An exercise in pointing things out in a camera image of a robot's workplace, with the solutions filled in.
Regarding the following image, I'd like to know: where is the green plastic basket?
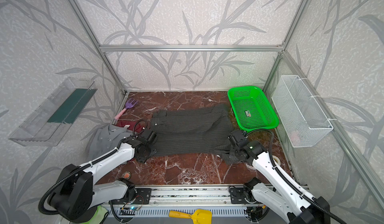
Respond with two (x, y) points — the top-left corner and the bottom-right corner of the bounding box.
(228, 86), (279, 132)

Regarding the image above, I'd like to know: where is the dark grey striped shirt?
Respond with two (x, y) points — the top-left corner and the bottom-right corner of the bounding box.
(150, 104), (241, 165)

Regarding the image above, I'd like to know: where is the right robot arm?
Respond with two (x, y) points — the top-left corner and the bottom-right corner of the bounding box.
(228, 130), (331, 224)

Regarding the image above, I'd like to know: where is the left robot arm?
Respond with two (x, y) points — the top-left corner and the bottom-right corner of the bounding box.
(38, 129), (157, 224)

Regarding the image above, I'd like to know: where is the maroon folded shirt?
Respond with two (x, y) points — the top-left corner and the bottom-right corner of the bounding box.
(116, 120), (146, 134)

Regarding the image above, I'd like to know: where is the small round orange lid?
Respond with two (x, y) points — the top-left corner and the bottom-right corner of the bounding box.
(122, 172), (132, 180)

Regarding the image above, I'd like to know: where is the white tape roll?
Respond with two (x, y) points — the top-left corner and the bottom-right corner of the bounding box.
(273, 156), (281, 166)

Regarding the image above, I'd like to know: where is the light grey folded shirt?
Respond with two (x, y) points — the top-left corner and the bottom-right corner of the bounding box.
(86, 125), (133, 162)

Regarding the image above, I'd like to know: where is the purple pink toy rake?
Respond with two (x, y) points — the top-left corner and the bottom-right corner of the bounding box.
(115, 98), (139, 120)

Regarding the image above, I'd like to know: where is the yellow toy shovel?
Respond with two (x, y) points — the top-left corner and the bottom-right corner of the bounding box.
(169, 209), (213, 224)

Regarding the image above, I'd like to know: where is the black green work glove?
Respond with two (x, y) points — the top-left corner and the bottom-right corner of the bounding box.
(56, 206), (109, 224)

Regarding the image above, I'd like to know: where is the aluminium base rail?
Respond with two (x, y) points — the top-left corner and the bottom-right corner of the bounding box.
(89, 184), (316, 208)

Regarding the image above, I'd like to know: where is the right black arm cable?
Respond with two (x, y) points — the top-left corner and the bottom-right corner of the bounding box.
(245, 128), (347, 224)

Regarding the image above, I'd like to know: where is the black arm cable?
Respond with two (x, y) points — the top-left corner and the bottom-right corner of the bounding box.
(37, 119), (149, 216)
(245, 128), (347, 224)

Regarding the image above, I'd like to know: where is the white wire mesh basket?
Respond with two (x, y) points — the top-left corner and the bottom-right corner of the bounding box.
(272, 75), (334, 148)

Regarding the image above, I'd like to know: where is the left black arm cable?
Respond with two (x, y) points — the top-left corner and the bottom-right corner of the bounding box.
(37, 119), (149, 216)

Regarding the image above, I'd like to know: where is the clear plastic wall bin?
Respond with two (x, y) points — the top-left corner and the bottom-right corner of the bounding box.
(9, 77), (97, 147)

